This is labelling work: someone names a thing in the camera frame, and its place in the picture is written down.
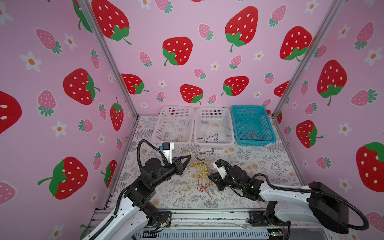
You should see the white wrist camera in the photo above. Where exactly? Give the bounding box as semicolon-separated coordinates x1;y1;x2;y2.
213;159;229;180
159;142;175;164

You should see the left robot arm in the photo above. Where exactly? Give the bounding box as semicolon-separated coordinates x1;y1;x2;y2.
84;140;192;240

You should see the red cable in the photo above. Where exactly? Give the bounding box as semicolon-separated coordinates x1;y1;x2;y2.
244;129;265;141

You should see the blue cable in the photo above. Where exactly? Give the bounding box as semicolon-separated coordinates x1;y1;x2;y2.
197;134;221;144

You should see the white plastic basket middle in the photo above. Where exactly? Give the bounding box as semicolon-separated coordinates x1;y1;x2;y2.
194;107;235;148

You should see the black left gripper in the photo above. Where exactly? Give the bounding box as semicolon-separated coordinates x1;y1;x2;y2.
151;154;190;191

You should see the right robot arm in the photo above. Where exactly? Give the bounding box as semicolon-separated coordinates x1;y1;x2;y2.
209;160;370;235

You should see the aluminium frame post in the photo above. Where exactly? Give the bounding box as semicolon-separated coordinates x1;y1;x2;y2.
271;0;347;118
76;0;139;118

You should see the yellow cables tangle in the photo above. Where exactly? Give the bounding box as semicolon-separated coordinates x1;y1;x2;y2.
182;151;215;193

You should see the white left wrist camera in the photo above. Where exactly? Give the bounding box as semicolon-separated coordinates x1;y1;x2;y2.
159;142;175;164

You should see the aluminium frame post right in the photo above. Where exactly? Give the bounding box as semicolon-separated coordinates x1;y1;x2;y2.
271;0;347;118

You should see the teal plastic basket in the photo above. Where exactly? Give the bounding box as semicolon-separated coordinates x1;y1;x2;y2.
232;105;277;147

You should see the aluminium frame post left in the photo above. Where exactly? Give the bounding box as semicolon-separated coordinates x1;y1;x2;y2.
76;0;139;118

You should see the white plastic basket left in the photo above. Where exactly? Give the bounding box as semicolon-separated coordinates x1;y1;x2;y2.
152;106;196;145

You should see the white plastic basket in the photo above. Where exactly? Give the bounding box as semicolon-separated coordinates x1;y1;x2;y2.
194;107;235;148
152;106;196;145

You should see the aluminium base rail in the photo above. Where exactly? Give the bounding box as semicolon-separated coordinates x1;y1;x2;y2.
92;208;325;240

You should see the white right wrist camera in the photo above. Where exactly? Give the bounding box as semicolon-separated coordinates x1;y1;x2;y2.
213;159;229;180

